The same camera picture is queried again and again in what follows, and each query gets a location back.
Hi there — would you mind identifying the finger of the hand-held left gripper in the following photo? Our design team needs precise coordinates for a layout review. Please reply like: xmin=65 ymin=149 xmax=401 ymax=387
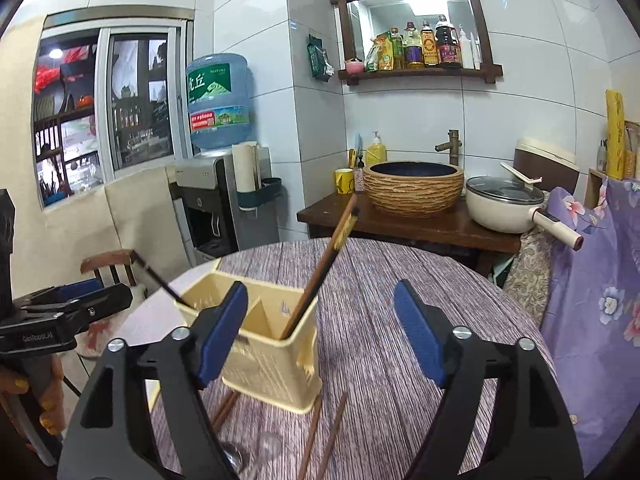
xmin=25 ymin=284 xmax=134 ymax=333
xmin=15 ymin=280 xmax=105 ymax=311

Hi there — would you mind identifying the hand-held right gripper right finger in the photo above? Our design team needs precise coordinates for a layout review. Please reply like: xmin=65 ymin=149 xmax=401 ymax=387
xmin=394 ymin=280 xmax=586 ymax=480

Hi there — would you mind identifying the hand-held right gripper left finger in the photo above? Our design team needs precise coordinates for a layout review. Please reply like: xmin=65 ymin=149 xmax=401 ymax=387
xmin=57 ymin=281 xmax=249 ymax=480

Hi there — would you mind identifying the cream plastic utensil basket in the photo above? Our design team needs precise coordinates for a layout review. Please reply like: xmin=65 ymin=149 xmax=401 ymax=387
xmin=174 ymin=259 xmax=323 ymax=415

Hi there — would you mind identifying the black chopstick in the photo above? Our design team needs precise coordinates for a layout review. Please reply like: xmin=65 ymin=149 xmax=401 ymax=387
xmin=142 ymin=262 xmax=197 ymax=308

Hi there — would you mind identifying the all metal spoon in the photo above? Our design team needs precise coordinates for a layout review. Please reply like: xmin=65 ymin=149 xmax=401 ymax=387
xmin=246 ymin=431 xmax=284 ymax=480

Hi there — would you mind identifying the metal spoon wooden handle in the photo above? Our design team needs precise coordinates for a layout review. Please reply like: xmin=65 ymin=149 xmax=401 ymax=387
xmin=220 ymin=441 xmax=247 ymax=478

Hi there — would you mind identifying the person's left hand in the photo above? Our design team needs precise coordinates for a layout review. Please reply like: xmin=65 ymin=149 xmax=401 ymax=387
xmin=0 ymin=360 xmax=67 ymax=435

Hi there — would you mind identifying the wooden chair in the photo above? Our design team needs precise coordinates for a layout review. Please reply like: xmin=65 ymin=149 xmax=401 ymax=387
xmin=80 ymin=249 xmax=147 ymax=302

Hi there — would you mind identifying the white table cover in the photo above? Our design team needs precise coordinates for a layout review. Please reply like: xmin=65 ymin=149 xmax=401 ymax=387
xmin=117 ymin=260 xmax=221 ymax=348

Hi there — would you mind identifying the purple striped tablecloth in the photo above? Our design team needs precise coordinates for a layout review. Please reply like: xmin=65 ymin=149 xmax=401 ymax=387
xmin=150 ymin=237 xmax=558 ymax=480

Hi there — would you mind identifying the dark wooden counter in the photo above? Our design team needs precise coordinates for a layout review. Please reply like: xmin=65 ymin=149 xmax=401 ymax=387
xmin=296 ymin=191 xmax=523 ymax=271

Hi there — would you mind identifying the paisley cloth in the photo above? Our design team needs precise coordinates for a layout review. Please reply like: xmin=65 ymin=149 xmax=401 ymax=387
xmin=502 ymin=227 xmax=551 ymax=326

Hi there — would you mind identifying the grey water dispenser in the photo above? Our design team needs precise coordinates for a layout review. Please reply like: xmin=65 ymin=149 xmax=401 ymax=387
xmin=167 ymin=152 xmax=281 ymax=267

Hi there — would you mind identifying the blue grey towel holder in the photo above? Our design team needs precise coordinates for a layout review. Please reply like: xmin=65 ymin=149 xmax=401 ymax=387
xmin=236 ymin=177 xmax=282 ymax=209

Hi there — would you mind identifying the woven pattern basin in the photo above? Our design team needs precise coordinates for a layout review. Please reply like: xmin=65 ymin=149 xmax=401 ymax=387
xmin=362 ymin=161 xmax=466 ymax=218

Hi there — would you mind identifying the cream pot with glass lid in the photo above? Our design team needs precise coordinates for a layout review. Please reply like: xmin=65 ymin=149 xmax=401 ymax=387
xmin=465 ymin=176 xmax=585 ymax=253

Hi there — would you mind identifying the purple floral cloth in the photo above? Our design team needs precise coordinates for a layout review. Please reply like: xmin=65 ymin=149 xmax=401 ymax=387
xmin=540 ymin=175 xmax=640 ymax=476

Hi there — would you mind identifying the yellow soap dispenser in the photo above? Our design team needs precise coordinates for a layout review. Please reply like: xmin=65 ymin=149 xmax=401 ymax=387
xmin=365 ymin=131 xmax=388 ymax=166

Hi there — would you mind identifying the white rice paddle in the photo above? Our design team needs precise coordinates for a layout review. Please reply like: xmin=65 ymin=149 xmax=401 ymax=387
xmin=500 ymin=161 xmax=543 ymax=187

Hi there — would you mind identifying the bronze faucet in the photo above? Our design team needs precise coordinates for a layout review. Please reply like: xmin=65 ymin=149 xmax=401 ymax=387
xmin=434 ymin=129 xmax=462 ymax=166

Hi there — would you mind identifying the sliding glass window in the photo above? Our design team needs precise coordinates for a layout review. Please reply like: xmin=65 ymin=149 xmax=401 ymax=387
xmin=32 ymin=7 xmax=196 ymax=211

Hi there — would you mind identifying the brown white rice cooker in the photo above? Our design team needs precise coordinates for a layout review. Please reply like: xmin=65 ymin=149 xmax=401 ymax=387
xmin=512 ymin=137 xmax=581 ymax=196

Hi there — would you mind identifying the blue water jug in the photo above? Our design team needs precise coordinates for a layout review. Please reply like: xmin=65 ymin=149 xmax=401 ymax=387
xmin=186 ymin=53 xmax=255 ymax=150

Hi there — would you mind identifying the yellow green snack packet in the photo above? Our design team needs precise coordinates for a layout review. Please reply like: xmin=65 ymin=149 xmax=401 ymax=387
xmin=365 ymin=34 xmax=395 ymax=72

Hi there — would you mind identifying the oil bottle purple label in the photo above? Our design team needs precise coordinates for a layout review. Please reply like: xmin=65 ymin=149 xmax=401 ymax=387
xmin=402 ymin=22 xmax=423 ymax=69

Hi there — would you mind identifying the white squeeze bottle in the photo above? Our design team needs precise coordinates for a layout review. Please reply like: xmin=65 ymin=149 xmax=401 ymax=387
xmin=459 ymin=25 xmax=476 ymax=70

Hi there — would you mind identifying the amber bottle gold label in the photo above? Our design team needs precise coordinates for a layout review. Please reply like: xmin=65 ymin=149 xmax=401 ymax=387
xmin=420 ymin=20 xmax=440 ymax=67

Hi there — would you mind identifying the dark green hanging packet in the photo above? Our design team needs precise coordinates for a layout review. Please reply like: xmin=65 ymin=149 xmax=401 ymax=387
xmin=306 ymin=35 xmax=335 ymax=82

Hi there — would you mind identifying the dark soy sauce bottle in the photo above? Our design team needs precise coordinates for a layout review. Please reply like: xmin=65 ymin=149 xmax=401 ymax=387
xmin=434 ymin=15 xmax=462 ymax=68

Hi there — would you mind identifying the wooden framed mirror shelf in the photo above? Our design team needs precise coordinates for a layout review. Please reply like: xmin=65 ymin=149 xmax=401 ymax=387
xmin=330 ymin=0 xmax=503 ymax=86

